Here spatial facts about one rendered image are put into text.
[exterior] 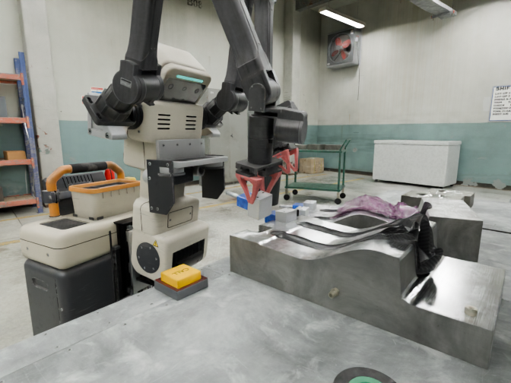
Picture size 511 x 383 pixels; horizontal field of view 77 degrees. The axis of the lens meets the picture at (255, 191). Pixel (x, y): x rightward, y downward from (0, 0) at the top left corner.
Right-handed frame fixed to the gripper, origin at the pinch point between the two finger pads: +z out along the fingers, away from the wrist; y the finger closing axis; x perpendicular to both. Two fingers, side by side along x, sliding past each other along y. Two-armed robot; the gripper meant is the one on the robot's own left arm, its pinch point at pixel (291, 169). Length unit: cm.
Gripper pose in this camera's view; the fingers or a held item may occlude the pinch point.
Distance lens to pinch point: 111.2
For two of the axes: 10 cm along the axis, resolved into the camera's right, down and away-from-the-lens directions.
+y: 4.7, -1.6, 8.7
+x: -7.9, 3.6, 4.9
